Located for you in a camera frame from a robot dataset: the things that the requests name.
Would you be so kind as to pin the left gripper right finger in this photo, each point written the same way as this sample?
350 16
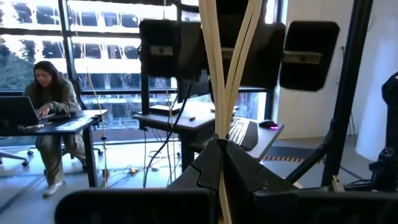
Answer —
311 207

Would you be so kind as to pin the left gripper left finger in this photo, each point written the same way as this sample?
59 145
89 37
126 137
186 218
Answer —
136 207

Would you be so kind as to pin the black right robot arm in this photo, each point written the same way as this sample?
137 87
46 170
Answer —
390 124

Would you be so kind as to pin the dark computer desk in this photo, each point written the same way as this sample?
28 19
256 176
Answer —
174 123

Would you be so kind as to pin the black mouse with pink light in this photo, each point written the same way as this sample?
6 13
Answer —
267 124

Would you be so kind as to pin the black keyboard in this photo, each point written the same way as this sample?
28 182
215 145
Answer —
242 133

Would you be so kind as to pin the closed silver laptop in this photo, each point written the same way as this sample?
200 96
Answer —
164 109

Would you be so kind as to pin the black office desk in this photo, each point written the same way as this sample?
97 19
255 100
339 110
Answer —
71 124

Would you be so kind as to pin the black monitor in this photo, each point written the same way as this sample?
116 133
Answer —
308 74
168 65
267 62

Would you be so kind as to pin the black metal tripod stand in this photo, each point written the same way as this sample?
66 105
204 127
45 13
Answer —
351 77

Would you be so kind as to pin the person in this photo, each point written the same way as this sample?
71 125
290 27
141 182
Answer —
56 93

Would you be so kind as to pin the black open laptop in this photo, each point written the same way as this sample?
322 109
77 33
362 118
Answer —
15 110

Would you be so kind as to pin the black window frame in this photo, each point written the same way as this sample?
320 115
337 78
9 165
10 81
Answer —
66 46

